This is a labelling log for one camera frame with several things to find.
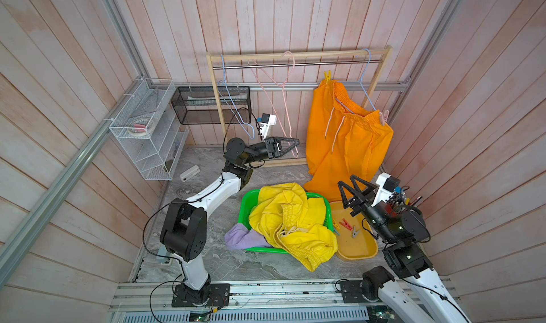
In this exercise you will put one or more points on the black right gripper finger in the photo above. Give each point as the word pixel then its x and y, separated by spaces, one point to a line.
pixel 348 195
pixel 363 189

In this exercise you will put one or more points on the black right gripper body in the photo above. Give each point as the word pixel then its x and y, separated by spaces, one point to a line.
pixel 379 220

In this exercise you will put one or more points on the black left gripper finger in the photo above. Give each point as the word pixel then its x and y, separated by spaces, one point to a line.
pixel 292 152
pixel 288 143

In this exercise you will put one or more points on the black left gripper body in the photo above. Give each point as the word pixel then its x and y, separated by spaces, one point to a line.
pixel 270 147

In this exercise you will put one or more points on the grey clothespin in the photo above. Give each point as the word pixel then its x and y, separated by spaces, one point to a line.
pixel 355 232

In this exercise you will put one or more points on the red clothespin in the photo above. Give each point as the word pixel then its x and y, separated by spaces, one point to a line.
pixel 345 224

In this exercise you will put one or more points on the orange shorts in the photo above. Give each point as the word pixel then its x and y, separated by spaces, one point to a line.
pixel 343 139

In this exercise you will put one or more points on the yellow shorts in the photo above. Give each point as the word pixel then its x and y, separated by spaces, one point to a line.
pixel 289 220

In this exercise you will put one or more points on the pink clothespin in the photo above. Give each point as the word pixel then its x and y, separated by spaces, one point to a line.
pixel 384 117

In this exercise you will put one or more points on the light blue wire hanger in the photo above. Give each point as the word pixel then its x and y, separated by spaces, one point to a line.
pixel 247 127

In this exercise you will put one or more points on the yellow clothespin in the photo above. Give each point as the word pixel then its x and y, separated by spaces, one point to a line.
pixel 327 76

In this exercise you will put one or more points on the purple shorts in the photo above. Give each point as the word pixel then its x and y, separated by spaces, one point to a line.
pixel 240 238

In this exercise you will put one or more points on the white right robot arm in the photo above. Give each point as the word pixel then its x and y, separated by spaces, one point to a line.
pixel 405 254

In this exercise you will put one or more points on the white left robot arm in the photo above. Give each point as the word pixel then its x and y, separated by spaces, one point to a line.
pixel 184 232

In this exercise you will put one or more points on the red pen cup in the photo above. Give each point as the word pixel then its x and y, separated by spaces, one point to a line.
pixel 405 200

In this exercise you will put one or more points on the yellow plastic tray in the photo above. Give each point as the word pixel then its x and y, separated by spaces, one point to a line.
pixel 364 246

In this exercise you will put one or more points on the green plastic basket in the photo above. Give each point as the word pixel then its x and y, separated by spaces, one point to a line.
pixel 249 202

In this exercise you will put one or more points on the small white device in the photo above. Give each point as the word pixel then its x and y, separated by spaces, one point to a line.
pixel 189 173

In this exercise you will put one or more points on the wooden clothes rack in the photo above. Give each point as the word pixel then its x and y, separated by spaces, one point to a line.
pixel 256 62

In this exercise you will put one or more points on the grey blue sponge block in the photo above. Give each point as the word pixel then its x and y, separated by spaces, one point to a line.
pixel 163 256

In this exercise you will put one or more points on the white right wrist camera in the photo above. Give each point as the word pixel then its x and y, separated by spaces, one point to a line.
pixel 388 189

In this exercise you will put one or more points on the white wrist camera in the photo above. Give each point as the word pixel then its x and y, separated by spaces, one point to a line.
pixel 388 189
pixel 266 121

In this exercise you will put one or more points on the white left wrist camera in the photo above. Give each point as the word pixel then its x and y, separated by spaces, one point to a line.
pixel 266 121

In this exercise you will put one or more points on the black mesh wall basket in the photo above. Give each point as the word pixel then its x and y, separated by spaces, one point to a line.
pixel 196 105

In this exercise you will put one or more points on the white wire mesh shelf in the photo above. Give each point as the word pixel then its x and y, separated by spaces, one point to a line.
pixel 155 156

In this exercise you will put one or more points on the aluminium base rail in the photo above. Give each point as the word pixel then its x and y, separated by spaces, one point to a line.
pixel 249 301

